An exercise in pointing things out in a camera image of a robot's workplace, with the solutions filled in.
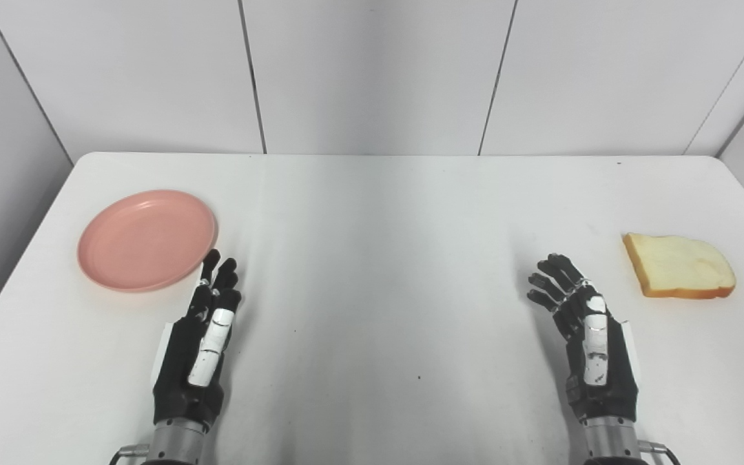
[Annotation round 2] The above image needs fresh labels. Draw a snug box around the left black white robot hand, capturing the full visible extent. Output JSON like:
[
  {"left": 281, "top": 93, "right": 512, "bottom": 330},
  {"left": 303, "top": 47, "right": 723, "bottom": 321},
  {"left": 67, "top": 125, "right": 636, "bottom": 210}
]
[{"left": 152, "top": 249, "right": 243, "bottom": 431}]

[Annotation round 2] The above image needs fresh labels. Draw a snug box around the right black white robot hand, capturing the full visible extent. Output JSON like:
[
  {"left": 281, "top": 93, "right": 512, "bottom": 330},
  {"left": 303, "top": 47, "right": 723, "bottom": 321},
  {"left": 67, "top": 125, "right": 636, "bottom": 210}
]
[{"left": 526, "top": 253, "right": 641, "bottom": 424}]

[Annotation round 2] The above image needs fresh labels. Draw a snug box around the slice of white bread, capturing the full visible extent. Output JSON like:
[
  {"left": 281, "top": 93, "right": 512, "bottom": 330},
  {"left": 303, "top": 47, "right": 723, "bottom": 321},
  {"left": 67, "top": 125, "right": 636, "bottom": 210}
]
[{"left": 623, "top": 232, "right": 737, "bottom": 300}]

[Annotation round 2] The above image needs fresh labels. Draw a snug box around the pink round plate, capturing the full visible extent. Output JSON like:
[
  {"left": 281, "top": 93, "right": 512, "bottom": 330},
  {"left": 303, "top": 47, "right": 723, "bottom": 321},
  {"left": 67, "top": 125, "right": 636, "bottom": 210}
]
[{"left": 77, "top": 189, "right": 219, "bottom": 294}]

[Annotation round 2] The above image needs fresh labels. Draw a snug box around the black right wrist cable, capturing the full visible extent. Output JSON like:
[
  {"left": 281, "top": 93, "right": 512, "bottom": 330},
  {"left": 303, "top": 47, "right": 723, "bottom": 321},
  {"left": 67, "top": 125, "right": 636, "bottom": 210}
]
[{"left": 639, "top": 440, "right": 682, "bottom": 465}]

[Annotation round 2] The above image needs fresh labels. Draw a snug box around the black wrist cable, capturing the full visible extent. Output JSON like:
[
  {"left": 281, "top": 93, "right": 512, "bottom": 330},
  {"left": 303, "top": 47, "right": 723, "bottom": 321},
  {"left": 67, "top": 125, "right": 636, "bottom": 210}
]
[
  {"left": 109, "top": 444, "right": 151, "bottom": 465},
  {"left": 639, "top": 440, "right": 682, "bottom": 465}
]

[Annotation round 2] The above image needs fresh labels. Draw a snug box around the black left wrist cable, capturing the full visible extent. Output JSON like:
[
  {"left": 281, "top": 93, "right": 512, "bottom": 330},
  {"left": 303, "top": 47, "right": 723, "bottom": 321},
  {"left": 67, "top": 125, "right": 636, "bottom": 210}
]
[{"left": 109, "top": 444, "right": 151, "bottom": 465}]

